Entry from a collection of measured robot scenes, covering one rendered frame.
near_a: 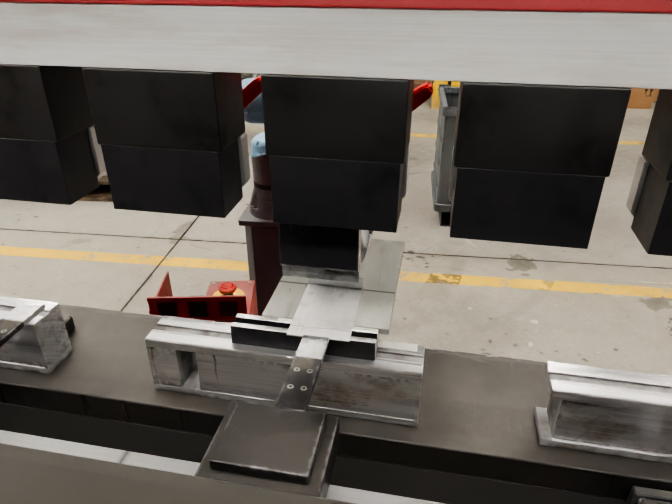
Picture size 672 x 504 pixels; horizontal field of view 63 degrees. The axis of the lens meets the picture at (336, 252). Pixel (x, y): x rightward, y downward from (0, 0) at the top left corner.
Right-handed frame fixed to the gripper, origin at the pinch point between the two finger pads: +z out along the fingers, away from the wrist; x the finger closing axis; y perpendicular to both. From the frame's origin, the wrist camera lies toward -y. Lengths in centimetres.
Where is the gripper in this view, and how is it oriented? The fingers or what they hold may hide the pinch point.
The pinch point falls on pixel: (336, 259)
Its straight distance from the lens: 80.7
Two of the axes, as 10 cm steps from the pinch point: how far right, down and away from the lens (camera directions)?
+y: -1.4, -2.0, -9.7
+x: 9.8, 0.9, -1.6
